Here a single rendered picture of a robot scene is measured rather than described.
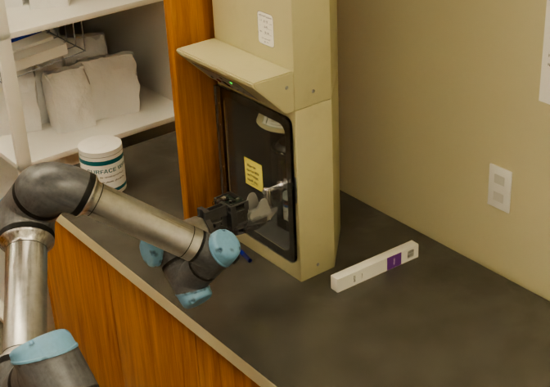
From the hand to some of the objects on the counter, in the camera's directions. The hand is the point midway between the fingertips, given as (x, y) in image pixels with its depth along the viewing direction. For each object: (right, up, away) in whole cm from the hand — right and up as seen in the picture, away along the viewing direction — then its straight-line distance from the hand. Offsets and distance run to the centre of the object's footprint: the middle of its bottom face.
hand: (270, 210), depth 252 cm
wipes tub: (-50, +5, +59) cm, 78 cm away
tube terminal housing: (+8, -9, +26) cm, 29 cm away
